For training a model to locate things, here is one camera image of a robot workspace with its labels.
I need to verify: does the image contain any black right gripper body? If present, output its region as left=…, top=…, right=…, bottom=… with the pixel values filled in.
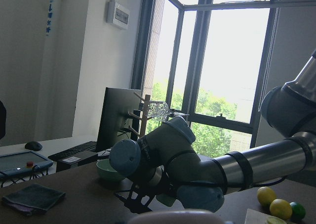
left=114, top=178, right=173, bottom=214

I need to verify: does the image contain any green cup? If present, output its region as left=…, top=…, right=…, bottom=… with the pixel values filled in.
left=156, top=193, right=176, bottom=207

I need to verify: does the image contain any green bowl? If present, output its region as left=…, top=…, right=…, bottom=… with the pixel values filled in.
left=96, top=159, right=125, bottom=182

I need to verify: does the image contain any black keyboard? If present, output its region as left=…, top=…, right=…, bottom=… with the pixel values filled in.
left=48, top=141, right=97, bottom=162

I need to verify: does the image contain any computer monitor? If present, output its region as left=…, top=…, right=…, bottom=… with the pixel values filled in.
left=96, top=87, right=142, bottom=152

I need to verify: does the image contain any glass on mug tree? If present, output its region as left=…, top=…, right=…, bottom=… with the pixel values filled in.
left=148, top=100, right=190, bottom=122

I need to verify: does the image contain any wooden mug tree stand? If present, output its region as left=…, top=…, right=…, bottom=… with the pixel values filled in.
left=128, top=92, right=151, bottom=140

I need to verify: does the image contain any grey folded cloth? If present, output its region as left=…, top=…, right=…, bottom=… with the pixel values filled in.
left=1, top=183, right=66, bottom=216

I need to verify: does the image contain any black computer mouse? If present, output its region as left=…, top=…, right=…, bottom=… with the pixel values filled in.
left=24, top=141, right=42, bottom=151

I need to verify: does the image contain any whole yellow lemon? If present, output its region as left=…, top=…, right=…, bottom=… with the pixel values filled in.
left=257, top=186, right=277, bottom=207

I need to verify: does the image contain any lemon slice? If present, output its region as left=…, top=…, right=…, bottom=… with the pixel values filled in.
left=265, top=216, right=287, bottom=224

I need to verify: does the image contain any blue teach pendant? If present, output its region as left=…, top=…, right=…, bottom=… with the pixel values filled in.
left=0, top=150, right=53, bottom=179

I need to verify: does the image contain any green lime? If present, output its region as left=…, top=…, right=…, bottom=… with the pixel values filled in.
left=290, top=202, right=306, bottom=221

